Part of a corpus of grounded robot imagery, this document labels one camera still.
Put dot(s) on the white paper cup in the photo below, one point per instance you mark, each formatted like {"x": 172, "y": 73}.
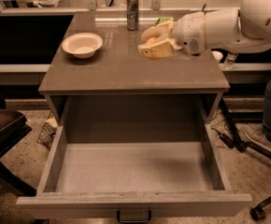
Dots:
{"x": 217, "y": 55}

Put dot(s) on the white paper bowl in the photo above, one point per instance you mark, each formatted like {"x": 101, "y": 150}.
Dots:
{"x": 82, "y": 45}

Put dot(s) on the silver drink can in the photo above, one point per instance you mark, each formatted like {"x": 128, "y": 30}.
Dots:
{"x": 132, "y": 10}

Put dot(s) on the black tripod stand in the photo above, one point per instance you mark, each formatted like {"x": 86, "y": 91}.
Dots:
{"x": 235, "y": 139}

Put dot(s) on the black chair wheel base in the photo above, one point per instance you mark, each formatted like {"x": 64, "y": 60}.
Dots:
{"x": 257, "y": 213}

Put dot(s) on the black chair left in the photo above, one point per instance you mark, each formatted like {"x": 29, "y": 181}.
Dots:
{"x": 13, "y": 128}

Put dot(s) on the clear plastic water bottle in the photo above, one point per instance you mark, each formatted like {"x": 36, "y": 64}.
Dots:
{"x": 229, "y": 61}

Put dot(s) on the black drawer handle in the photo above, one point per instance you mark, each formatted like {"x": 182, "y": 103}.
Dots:
{"x": 145, "y": 220}

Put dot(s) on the grey cabinet counter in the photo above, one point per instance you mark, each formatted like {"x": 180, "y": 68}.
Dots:
{"x": 118, "y": 67}

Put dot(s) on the green chip bag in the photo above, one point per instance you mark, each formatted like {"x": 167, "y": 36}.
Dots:
{"x": 163, "y": 19}

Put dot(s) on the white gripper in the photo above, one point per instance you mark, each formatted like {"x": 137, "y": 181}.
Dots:
{"x": 189, "y": 32}

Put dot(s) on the grey sneaker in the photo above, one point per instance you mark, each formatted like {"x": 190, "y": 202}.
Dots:
{"x": 258, "y": 137}

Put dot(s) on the grey open top drawer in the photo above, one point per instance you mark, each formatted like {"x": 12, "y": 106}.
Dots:
{"x": 134, "y": 154}

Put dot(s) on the orange fruit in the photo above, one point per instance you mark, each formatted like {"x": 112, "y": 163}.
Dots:
{"x": 150, "y": 40}

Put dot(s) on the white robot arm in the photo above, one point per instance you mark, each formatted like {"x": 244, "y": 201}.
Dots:
{"x": 246, "y": 29}

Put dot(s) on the wire basket on floor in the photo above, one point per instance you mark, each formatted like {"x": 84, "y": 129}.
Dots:
{"x": 48, "y": 132}

